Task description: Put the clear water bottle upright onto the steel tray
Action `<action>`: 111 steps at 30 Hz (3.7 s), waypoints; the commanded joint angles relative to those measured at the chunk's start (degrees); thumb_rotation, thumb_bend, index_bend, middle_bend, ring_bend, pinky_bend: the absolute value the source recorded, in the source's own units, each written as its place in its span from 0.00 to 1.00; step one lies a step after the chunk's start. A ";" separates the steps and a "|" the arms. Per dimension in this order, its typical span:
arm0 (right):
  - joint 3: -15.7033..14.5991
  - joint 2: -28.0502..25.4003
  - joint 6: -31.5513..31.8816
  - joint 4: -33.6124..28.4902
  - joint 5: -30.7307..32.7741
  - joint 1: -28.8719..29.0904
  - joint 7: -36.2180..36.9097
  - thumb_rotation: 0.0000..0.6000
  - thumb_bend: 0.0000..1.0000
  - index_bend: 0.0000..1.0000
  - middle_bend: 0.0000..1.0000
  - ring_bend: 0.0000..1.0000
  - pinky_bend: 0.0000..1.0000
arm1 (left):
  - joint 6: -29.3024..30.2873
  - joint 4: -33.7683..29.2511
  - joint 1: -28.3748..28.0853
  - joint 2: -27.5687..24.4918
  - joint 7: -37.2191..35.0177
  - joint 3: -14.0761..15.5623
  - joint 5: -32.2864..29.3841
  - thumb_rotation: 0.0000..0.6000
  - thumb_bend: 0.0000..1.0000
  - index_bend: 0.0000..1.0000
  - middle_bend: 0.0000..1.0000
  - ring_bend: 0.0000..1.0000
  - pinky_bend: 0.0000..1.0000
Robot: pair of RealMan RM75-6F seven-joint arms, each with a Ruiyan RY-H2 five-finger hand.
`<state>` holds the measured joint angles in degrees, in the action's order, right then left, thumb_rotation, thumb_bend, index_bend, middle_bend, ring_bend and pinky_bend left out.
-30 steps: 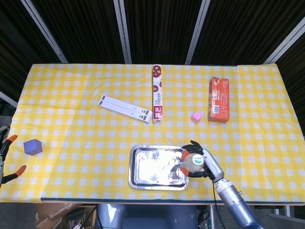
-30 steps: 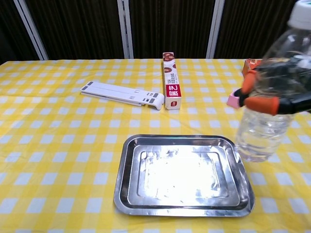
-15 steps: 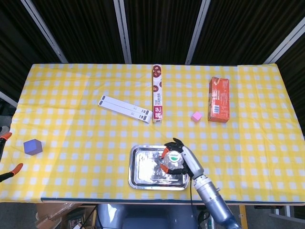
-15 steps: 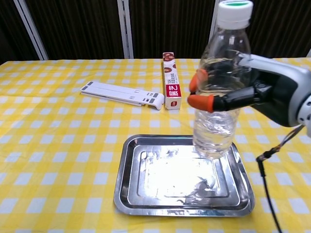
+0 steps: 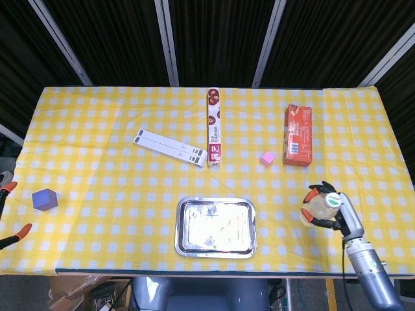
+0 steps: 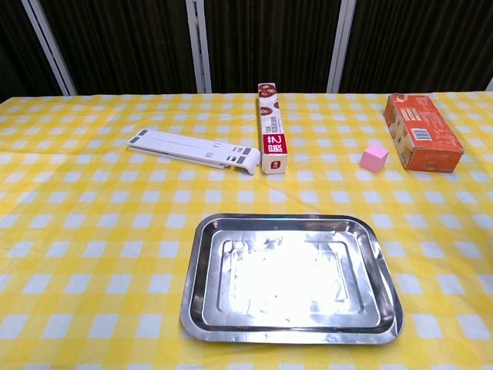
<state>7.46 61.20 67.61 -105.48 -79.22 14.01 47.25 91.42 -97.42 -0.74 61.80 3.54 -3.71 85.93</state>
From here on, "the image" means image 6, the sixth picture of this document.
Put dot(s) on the rectangular stainless steel tray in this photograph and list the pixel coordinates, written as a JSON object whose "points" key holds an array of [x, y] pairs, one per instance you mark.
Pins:
{"points": [[285, 281]]}

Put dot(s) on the long red white box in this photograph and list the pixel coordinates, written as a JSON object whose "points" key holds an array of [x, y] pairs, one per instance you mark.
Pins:
{"points": [[272, 135]]}

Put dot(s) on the white folding stand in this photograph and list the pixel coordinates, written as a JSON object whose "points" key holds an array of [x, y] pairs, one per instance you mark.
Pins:
{"points": [[185, 148]]}

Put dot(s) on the small pink cube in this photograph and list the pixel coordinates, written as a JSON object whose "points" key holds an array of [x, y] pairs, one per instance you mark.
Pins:
{"points": [[373, 159]]}

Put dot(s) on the yellow white checked tablecloth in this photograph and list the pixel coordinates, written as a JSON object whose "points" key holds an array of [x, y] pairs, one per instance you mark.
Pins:
{"points": [[96, 231]]}

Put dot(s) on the orange cardboard box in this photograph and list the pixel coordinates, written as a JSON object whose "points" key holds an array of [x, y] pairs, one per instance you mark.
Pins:
{"points": [[423, 135]]}

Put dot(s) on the white partition post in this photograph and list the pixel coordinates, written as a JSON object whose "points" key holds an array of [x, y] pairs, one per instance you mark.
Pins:
{"points": [[490, 85], [341, 50], [52, 50], [200, 50]]}

